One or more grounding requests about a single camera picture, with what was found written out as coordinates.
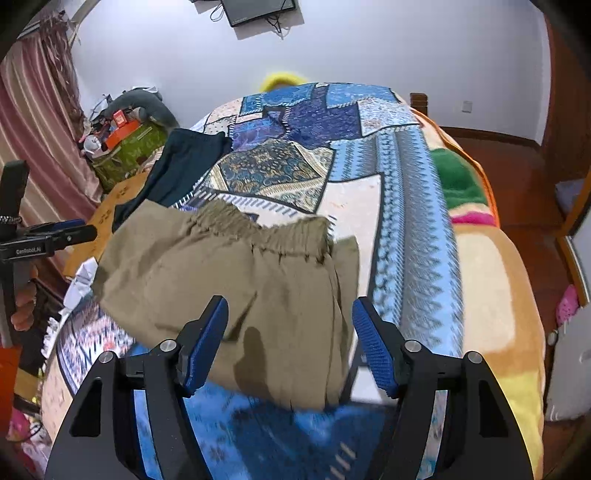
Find white heart-sticker sliding door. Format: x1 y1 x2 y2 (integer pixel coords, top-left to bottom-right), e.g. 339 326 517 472
545 295 591 422

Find colourful fleece blanket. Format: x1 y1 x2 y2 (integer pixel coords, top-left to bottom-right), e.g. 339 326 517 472
409 104 548 480

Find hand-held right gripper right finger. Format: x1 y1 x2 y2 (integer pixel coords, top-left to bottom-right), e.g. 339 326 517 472
352 296 534 480

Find black pants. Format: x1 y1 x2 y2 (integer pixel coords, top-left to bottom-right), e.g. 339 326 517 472
112 128 233 234

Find person's left hand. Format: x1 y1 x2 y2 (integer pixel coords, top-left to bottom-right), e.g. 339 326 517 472
10 265 40 329

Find pink fuzzy item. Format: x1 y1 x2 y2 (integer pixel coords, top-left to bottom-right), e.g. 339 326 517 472
556 284 581 325

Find green patterned storage bag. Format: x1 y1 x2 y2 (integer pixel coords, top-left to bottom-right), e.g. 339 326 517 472
90 121 170 193

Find yellow curved cushion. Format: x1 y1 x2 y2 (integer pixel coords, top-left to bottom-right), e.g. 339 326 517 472
260 70 307 92

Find grey cloth bundle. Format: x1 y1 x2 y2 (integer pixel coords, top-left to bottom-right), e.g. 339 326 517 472
554 178 587 219

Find striped red curtain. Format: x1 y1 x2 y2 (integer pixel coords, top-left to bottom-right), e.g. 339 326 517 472
0 9 105 234

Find blue patchwork bed sheet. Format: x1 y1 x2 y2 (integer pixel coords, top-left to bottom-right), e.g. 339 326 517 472
41 82 465 480

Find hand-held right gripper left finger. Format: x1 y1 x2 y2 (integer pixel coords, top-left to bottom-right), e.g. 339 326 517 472
44 295 230 480

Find small black wall monitor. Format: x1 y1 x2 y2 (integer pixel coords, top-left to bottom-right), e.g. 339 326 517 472
221 0 297 27

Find brown wooden door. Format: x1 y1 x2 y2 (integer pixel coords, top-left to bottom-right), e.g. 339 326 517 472
541 14 591 185

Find orange box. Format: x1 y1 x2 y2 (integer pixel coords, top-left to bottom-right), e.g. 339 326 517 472
105 122 142 151

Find olive green pants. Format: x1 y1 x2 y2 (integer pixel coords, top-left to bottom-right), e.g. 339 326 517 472
91 198 362 411

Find grey plush toy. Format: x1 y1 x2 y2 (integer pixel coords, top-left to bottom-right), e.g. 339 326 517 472
108 89 181 131

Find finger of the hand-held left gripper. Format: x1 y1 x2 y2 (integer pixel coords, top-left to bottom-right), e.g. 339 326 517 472
21 219 88 232
45 224 99 254

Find wooden wardrobe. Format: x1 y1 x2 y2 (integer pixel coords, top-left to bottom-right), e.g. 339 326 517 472
555 152 591 306

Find wooden laptop tray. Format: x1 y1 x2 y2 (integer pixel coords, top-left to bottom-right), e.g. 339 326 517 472
62 178 145 278

